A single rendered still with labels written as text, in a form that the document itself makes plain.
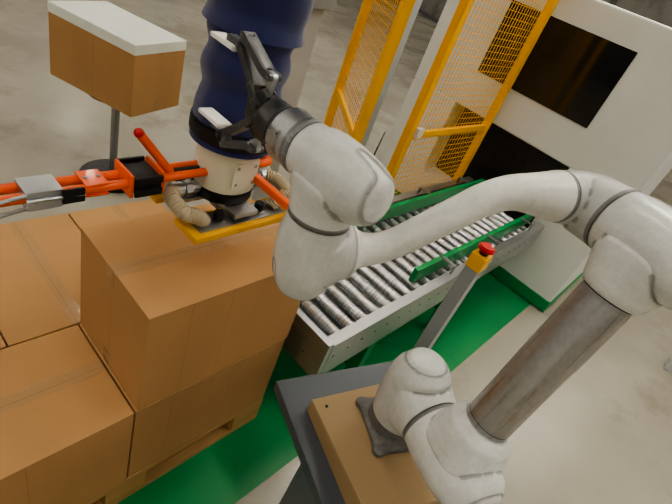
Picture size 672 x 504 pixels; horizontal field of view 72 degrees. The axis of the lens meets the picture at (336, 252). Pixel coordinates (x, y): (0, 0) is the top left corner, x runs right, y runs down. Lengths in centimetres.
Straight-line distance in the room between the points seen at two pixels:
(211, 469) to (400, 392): 112
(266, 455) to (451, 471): 121
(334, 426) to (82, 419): 71
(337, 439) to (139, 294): 64
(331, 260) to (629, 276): 50
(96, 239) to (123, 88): 157
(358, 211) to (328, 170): 7
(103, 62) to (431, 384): 245
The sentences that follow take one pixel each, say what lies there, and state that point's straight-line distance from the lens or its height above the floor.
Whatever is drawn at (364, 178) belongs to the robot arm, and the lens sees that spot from 61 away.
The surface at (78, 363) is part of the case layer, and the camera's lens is 167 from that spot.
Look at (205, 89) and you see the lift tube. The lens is 120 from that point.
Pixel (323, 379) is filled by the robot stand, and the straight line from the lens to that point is 148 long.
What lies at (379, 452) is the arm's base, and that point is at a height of 84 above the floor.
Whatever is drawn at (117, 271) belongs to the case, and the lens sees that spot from 137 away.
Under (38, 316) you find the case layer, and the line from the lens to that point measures 181.
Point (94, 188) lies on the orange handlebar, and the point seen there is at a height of 124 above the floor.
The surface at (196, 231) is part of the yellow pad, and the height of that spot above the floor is 112.
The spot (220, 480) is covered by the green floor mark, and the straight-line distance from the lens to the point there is 209.
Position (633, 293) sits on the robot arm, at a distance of 92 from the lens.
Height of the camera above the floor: 186
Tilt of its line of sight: 34 degrees down
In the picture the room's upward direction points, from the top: 22 degrees clockwise
